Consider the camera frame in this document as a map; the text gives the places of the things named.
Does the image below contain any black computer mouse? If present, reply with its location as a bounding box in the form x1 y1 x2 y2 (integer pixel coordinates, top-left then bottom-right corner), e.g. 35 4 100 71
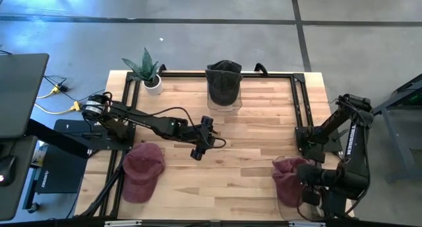
0 155 16 187

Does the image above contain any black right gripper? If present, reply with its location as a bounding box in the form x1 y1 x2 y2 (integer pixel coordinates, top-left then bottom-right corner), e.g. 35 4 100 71
296 164 330 207

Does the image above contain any black Husky box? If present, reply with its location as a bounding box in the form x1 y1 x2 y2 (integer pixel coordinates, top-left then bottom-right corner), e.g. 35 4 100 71
34 144 88 195

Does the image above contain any black desk top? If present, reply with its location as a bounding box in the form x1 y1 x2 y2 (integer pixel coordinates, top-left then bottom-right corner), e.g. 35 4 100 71
0 136 38 221

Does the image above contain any blue stand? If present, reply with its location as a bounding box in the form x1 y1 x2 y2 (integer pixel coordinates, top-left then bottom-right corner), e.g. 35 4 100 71
22 167 42 214

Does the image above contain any black floor cable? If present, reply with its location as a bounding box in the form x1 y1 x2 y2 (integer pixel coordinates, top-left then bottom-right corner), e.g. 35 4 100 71
42 74 106 117

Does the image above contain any grey metal cart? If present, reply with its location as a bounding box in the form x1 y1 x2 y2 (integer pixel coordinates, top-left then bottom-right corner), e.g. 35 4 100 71
372 73 422 181

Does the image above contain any maroon baseball cap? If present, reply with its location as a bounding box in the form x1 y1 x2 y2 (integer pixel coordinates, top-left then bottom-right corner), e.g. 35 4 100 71
272 156 317 208
122 142 166 204

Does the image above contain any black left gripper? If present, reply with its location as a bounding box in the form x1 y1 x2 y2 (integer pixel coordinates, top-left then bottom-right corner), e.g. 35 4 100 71
189 115 218 160

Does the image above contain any snake plant in white pot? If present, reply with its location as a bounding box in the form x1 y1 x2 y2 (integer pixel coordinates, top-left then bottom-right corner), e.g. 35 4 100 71
121 47 164 96

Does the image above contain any clear plastic bin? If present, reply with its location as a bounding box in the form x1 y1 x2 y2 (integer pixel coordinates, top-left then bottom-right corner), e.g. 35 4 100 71
206 67 244 117
272 155 326 221

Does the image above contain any black aluminium table frame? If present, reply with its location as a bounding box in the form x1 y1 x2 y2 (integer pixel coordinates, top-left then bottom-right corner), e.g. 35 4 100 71
77 70 352 221

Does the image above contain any silver metal bracket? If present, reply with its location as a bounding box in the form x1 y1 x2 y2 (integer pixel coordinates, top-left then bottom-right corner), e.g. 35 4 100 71
289 220 326 227
104 219 142 227

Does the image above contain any yellow floor cable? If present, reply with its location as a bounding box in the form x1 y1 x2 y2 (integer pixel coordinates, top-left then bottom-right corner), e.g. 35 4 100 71
34 100 83 115
36 84 62 100

